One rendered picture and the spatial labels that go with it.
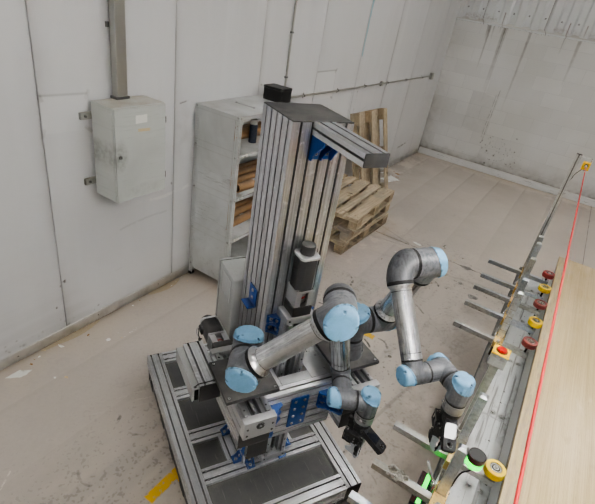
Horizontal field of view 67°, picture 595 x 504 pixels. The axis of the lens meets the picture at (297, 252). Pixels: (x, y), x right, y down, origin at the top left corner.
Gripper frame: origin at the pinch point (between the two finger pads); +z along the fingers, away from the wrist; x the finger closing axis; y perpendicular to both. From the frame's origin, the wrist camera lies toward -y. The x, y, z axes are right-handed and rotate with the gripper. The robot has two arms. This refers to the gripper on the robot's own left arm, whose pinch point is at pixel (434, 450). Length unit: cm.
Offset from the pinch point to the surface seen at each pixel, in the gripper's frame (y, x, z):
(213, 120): 203, 172, -46
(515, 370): 111, -66, 39
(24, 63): 93, 234, -85
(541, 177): 727, -246, 79
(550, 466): 18, -51, 11
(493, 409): 72, -47, 39
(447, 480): -7.0, -6.0, 5.3
